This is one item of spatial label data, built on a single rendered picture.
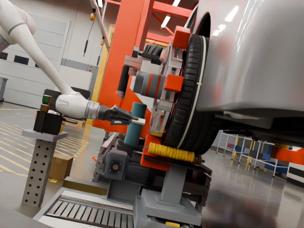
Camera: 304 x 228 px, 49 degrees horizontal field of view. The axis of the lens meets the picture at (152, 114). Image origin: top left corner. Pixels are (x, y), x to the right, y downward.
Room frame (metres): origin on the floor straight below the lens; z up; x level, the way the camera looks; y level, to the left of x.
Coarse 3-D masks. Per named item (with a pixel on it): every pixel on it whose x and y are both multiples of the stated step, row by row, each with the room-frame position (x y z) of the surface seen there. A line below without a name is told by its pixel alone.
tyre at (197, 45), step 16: (192, 48) 1.64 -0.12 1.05; (208, 48) 1.67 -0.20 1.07; (192, 64) 1.59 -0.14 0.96; (192, 80) 1.57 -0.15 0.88; (192, 96) 1.58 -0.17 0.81; (176, 112) 1.61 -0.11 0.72; (176, 128) 1.64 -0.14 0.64; (192, 128) 1.64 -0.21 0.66; (208, 128) 1.64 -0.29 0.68; (176, 144) 1.75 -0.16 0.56; (192, 144) 1.73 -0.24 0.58; (208, 144) 1.70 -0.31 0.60
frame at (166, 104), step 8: (176, 48) 1.87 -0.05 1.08; (168, 64) 1.62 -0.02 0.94; (176, 64) 1.63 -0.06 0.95; (160, 72) 2.12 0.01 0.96; (168, 72) 1.62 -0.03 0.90; (176, 72) 1.63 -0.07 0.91; (152, 104) 2.13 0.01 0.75; (160, 104) 1.62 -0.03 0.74; (168, 104) 1.63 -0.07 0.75; (152, 112) 2.07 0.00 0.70; (160, 112) 1.66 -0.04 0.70; (168, 112) 1.65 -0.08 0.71; (152, 120) 2.02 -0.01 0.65; (160, 120) 2.04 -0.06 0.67; (152, 128) 1.75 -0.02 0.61; (160, 128) 1.76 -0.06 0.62; (160, 136) 1.78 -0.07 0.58
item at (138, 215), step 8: (136, 200) 1.99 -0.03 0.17; (136, 208) 1.84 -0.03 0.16; (136, 216) 1.73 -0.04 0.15; (144, 216) 1.78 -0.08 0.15; (152, 216) 1.70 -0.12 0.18; (136, 224) 1.64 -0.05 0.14; (144, 224) 1.65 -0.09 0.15; (152, 224) 1.65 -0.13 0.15; (160, 224) 1.65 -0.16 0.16; (168, 224) 1.65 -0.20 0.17; (176, 224) 1.66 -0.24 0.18; (184, 224) 1.74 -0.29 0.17; (192, 224) 1.72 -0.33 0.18; (200, 224) 1.80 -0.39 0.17
